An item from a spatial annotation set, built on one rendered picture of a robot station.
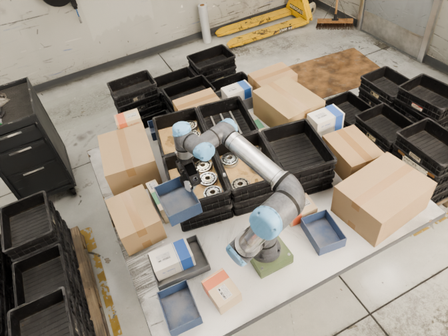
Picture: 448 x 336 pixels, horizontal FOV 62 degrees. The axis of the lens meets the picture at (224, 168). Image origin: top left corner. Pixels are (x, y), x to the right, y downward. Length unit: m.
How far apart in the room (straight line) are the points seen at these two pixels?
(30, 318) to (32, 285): 0.31
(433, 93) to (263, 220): 2.44
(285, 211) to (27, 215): 2.01
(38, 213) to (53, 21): 2.66
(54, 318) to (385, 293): 1.99
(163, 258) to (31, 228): 1.15
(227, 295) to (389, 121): 2.07
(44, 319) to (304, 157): 1.68
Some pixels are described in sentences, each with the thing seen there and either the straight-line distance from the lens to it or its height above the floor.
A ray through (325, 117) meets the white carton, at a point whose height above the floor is 0.88.
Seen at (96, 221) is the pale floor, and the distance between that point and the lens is 3.29.
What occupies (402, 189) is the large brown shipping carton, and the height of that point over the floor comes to 0.90.
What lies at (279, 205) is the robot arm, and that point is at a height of 1.37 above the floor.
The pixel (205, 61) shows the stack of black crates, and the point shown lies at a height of 0.49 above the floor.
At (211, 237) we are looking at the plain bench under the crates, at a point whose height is 0.70.
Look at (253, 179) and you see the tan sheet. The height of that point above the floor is 0.83.
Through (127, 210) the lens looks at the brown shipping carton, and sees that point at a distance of 2.07.
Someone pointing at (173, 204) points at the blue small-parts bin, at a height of 1.07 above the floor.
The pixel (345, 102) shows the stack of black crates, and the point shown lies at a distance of 3.63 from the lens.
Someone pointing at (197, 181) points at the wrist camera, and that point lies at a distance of 1.56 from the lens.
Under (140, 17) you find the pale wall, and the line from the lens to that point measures 5.09.
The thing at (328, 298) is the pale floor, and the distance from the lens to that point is 2.66.
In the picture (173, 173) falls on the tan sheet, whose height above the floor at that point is 0.83.
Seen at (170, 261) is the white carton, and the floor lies 0.79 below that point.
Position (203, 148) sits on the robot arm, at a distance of 1.40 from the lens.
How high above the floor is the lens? 2.38
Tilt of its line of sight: 45 degrees down
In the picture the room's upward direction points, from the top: 9 degrees counter-clockwise
